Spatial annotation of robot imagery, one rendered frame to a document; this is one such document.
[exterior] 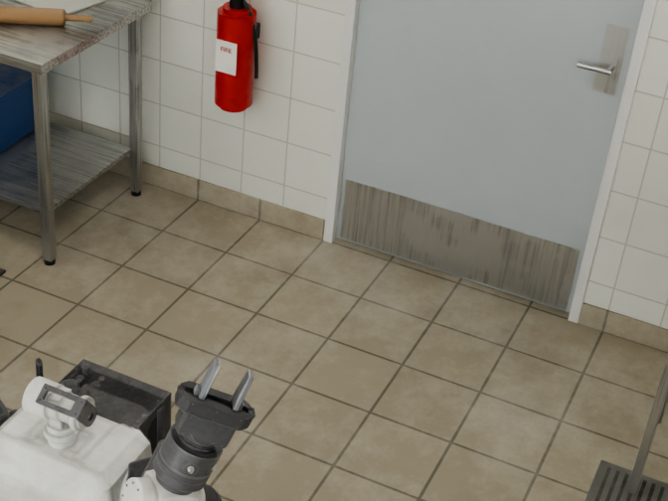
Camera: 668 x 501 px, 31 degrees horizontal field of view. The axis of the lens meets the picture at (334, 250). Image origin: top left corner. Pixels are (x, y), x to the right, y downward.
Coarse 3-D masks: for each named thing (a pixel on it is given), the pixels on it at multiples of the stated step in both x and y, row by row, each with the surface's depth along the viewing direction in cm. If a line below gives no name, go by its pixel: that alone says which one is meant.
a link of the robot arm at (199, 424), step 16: (192, 384) 181; (176, 400) 178; (192, 400) 177; (208, 400) 179; (224, 400) 181; (176, 416) 182; (192, 416) 178; (208, 416) 178; (224, 416) 178; (240, 416) 179; (176, 432) 182; (192, 432) 179; (208, 432) 179; (224, 432) 180; (160, 448) 183; (176, 448) 179; (192, 448) 180; (208, 448) 181; (176, 464) 180; (192, 464) 179; (208, 464) 181
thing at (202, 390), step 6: (216, 360) 177; (210, 366) 178; (216, 366) 176; (210, 372) 177; (216, 372) 176; (204, 378) 179; (210, 378) 177; (204, 384) 178; (210, 384) 177; (198, 390) 178; (204, 390) 177; (198, 396) 178; (204, 396) 178
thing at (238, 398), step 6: (252, 372) 180; (246, 378) 179; (252, 378) 178; (240, 384) 180; (246, 384) 178; (240, 390) 179; (246, 390) 178; (234, 396) 181; (240, 396) 179; (234, 402) 180; (240, 402) 179; (234, 408) 179; (240, 408) 180
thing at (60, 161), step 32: (0, 0) 459; (128, 0) 470; (0, 32) 435; (32, 32) 438; (64, 32) 440; (96, 32) 443; (128, 32) 475; (32, 64) 417; (128, 64) 483; (64, 128) 513; (0, 160) 487; (32, 160) 489; (64, 160) 491; (96, 160) 493; (0, 192) 467; (32, 192) 469; (64, 192) 470
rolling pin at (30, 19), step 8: (0, 8) 438; (8, 8) 439; (16, 8) 439; (24, 8) 440; (32, 8) 440; (40, 8) 441; (48, 8) 441; (56, 8) 442; (0, 16) 438; (8, 16) 438; (16, 16) 439; (24, 16) 439; (32, 16) 439; (40, 16) 439; (48, 16) 440; (56, 16) 440; (64, 16) 441; (72, 16) 442; (80, 16) 443; (88, 16) 443; (32, 24) 442; (40, 24) 442; (48, 24) 442; (56, 24) 442; (64, 24) 443
